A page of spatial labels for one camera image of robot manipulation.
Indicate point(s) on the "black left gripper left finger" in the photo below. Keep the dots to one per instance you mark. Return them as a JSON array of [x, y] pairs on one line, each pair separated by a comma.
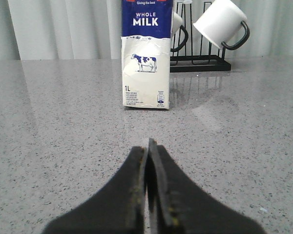
[[117, 208]]

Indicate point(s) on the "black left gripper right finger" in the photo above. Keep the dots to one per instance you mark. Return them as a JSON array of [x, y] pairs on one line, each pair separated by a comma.
[[178, 206]]

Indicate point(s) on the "blue white milk carton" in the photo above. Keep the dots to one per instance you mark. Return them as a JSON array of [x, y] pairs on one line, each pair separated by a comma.
[[145, 54]]

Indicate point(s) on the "white enamel mug left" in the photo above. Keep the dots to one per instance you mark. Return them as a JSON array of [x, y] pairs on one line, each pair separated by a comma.
[[177, 23]]

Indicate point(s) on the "white enamel mug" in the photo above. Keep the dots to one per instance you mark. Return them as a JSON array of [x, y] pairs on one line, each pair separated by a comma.
[[177, 23], [220, 22]]

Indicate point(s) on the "white enamel mug right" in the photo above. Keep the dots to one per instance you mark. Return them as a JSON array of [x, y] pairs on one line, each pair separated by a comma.
[[220, 22]]

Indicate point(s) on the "black wire mug rack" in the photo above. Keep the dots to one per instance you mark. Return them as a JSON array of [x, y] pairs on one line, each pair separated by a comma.
[[198, 54]]

